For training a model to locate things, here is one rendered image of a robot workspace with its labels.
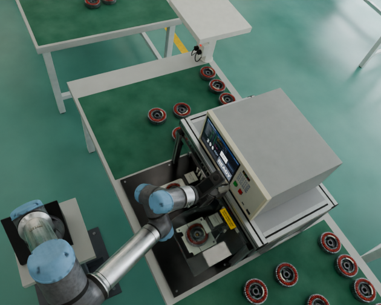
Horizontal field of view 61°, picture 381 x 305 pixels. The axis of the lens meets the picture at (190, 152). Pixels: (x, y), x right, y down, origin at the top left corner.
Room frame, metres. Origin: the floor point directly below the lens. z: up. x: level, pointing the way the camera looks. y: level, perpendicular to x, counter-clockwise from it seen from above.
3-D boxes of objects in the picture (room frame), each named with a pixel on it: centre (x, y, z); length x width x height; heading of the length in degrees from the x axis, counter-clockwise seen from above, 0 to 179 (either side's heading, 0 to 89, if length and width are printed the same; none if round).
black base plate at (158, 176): (0.66, -0.07, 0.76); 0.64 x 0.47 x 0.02; 42
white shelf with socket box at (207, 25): (1.71, 0.11, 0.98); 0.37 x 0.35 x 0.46; 42
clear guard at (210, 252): (0.52, -0.19, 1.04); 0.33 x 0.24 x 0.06; 132
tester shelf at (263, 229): (0.86, -0.30, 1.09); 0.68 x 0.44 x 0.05; 42
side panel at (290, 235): (0.68, -0.58, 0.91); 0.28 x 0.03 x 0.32; 132
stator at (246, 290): (0.39, -0.47, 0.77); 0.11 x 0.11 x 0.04
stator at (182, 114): (1.32, 0.12, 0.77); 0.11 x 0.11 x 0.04
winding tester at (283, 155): (0.86, -0.31, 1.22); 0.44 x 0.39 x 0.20; 42
